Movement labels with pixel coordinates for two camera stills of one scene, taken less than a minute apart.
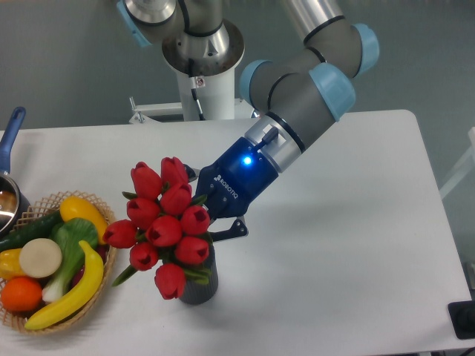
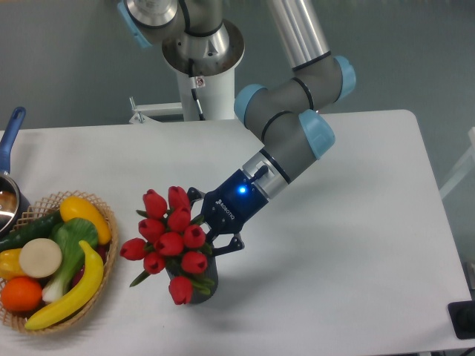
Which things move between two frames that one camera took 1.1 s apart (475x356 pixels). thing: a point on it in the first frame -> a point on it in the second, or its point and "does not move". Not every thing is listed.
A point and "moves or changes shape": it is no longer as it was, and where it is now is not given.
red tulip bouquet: [166, 228] moves or changes shape
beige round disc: [40, 258] does not move
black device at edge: [462, 317] does not move
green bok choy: [67, 232] does not move
